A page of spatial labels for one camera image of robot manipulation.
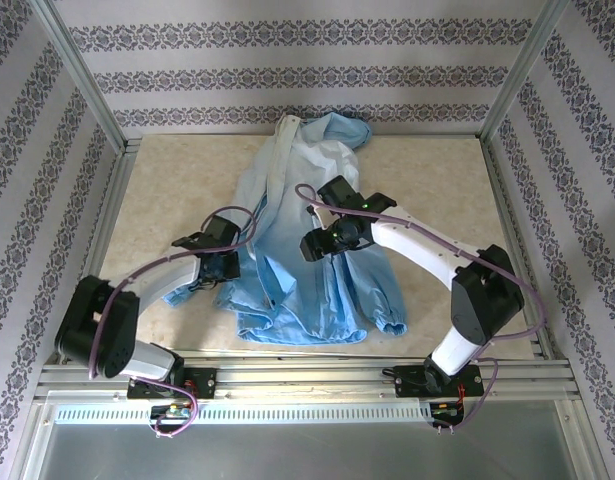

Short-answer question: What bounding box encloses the aluminium mounting rail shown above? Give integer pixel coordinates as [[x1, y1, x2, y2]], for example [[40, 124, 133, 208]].
[[36, 357, 574, 401]]

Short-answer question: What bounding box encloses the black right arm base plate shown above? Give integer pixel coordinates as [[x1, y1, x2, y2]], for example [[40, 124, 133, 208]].
[[394, 364, 486, 399]]

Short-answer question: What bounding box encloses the right electronics board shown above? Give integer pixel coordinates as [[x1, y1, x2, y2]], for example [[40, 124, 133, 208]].
[[429, 399, 463, 419]]

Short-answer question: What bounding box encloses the aluminium frame post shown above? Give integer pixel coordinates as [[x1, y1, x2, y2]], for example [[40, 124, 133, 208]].
[[479, 0, 576, 142], [29, 0, 128, 154]]

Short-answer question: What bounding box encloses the light blue zip jacket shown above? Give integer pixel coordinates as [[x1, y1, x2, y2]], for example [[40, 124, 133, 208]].
[[161, 112, 409, 347]]

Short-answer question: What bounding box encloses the left electronics board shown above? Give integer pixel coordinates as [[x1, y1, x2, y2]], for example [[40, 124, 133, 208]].
[[150, 402, 198, 421]]

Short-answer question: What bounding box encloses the grey sheet metal panel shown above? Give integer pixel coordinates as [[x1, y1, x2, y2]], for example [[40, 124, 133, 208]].
[[21, 399, 593, 480]]

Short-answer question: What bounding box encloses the white slotted cable duct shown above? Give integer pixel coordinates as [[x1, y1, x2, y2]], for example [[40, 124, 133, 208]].
[[51, 397, 434, 425]]

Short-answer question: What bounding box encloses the electronics board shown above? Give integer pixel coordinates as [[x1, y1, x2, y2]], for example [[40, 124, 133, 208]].
[[429, 399, 463, 419], [150, 402, 198, 421]]

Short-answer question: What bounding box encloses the aluminium table side rail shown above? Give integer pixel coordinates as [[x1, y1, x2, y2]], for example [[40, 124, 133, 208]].
[[480, 139, 559, 361], [69, 149, 136, 362]]

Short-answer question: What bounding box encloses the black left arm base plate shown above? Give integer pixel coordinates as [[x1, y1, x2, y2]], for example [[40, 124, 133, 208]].
[[126, 367, 219, 401]]

